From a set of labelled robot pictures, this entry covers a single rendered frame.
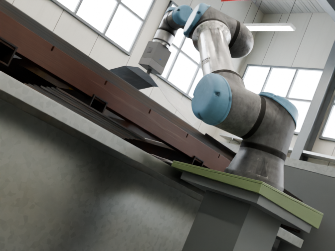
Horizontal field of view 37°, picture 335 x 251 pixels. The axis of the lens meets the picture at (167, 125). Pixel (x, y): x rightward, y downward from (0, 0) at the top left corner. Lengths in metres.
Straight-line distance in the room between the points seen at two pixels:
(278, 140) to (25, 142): 0.59
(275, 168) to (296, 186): 1.15
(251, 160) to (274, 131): 0.09
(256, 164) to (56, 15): 9.79
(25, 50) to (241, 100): 0.51
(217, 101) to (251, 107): 0.09
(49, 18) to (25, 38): 9.55
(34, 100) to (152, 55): 1.01
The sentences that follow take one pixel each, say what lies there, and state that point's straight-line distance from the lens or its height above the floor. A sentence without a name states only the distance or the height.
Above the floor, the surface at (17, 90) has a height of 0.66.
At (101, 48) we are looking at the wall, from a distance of 11.40.
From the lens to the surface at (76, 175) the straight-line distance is 1.28.
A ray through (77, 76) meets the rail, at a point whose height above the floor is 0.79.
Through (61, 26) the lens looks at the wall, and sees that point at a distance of 10.88.
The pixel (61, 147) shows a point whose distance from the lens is 1.24.
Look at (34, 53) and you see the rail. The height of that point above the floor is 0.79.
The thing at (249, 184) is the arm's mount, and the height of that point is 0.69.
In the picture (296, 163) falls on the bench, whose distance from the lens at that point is 2.39.
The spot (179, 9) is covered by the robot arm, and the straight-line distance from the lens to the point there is 1.91.
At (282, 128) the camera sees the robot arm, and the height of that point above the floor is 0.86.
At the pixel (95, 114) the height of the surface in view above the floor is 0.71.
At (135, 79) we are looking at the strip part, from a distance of 2.03.
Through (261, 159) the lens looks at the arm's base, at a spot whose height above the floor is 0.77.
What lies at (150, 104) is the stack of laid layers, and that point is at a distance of 1.49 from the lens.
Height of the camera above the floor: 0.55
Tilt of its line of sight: 10 degrees up
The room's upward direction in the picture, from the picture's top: 24 degrees clockwise
